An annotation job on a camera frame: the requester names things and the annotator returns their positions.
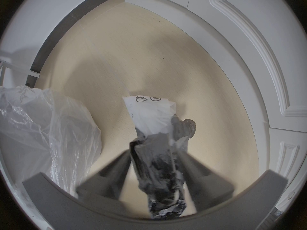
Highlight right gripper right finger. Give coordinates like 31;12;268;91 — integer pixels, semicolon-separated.
176;150;234;211

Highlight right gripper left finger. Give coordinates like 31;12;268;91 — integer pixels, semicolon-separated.
76;150;132;200

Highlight black and white wrapper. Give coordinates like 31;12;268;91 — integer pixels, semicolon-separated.
122;95;197;220

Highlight clear plastic bag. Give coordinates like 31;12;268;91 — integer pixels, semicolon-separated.
0;85;102;198

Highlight white chair with grey padding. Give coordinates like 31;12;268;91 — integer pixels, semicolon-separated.
0;50;40;88

